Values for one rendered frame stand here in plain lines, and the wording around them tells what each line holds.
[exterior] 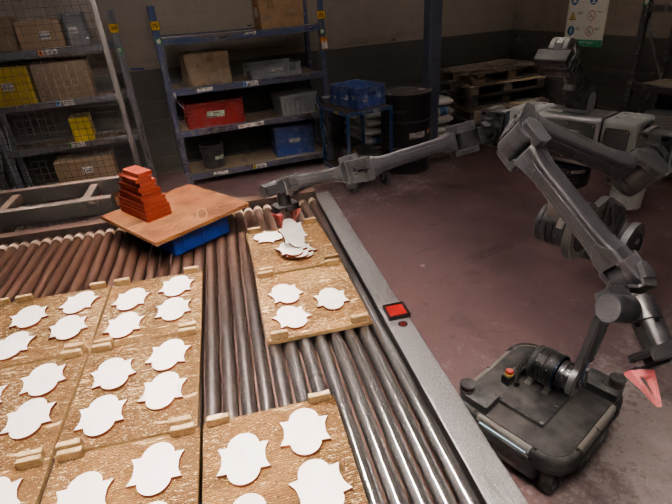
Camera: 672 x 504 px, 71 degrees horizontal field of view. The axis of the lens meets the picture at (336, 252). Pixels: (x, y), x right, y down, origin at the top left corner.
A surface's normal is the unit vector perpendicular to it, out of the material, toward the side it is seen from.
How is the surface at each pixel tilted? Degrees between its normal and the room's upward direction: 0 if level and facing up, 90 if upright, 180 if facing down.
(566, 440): 0
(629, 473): 1
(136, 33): 90
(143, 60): 90
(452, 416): 0
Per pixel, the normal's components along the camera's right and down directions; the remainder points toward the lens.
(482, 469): -0.07, -0.87
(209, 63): 0.53, 0.44
